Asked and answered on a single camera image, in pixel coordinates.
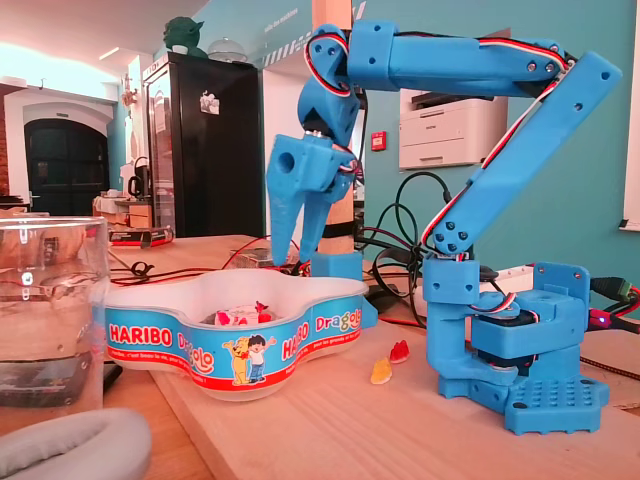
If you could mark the clear electronics case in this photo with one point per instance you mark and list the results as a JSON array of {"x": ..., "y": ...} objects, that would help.
[{"x": 255, "y": 256}]

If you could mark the blue 3D-printed robot arm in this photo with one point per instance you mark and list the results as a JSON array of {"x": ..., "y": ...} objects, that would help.
[{"x": 450, "y": 60}]

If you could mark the large pale wooden board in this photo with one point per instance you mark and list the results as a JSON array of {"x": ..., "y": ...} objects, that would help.
[{"x": 350, "y": 435}]

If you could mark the black green power plug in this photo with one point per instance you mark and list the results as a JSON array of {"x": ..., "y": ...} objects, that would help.
[{"x": 615, "y": 289}]

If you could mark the red fire alarm box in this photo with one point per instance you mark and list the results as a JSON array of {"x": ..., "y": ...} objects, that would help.
[{"x": 379, "y": 140}]

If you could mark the white wall board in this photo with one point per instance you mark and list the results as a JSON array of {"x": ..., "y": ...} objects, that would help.
[{"x": 632, "y": 150}]

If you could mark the photo magnet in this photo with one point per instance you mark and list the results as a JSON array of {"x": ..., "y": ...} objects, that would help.
[{"x": 210, "y": 102}]

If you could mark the pale green headphones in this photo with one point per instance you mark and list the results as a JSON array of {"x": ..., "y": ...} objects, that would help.
[{"x": 100, "y": 435}]

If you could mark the white office printer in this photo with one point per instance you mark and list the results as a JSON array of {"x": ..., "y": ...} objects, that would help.
[{"x": 440, "y": 140}]

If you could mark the wooden square post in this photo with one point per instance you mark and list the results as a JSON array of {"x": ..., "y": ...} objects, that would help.
[{"x": 340, "y": 245}]

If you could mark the green Yoda figure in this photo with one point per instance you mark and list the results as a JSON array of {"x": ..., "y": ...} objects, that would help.
[{"x": 182, "y": 35}]

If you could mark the clear drinking glass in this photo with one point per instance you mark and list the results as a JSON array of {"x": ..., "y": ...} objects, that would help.
[{"x": 50, "y": 300}]

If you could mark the blue post base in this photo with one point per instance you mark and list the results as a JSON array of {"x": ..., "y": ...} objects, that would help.
[{"x": 340, "y": 265}]

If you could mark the red gummy bear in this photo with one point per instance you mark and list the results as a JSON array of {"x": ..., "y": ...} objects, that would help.
[{"x": 400, "y": 353}]

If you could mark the wrapped fruit candy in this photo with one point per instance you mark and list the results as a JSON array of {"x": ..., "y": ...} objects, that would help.
[
  {"x": 232, "y": 318},
  {"x": 264, "y": 312}
]

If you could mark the black smartphone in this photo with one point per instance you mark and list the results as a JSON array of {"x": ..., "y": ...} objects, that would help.
[{"x": 112, "y": 375}]

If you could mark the black red flat box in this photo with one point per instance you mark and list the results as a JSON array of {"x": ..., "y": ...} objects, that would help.
[{"x": 145, "y": 235}]

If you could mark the black kettle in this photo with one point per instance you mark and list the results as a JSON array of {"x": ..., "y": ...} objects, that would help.
[{"x": 137, "y": 180}]

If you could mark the yellow gummy bear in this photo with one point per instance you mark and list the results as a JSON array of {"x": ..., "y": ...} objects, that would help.
[{"x": 381, "y": 372}]

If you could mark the black tall fridge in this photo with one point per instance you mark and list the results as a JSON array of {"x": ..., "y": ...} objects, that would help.
[{"x": 215, "y": 175}]

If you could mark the clear glass dome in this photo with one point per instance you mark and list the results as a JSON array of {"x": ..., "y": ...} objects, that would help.
[{"x": 226, "y": 50}]

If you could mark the Haribo plastic candy bowl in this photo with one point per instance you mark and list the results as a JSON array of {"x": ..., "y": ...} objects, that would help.
[{"x": 150, "y": 340}]

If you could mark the dark arched door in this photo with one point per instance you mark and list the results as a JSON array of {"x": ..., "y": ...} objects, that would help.
[{"x": 65, "y": 170}]

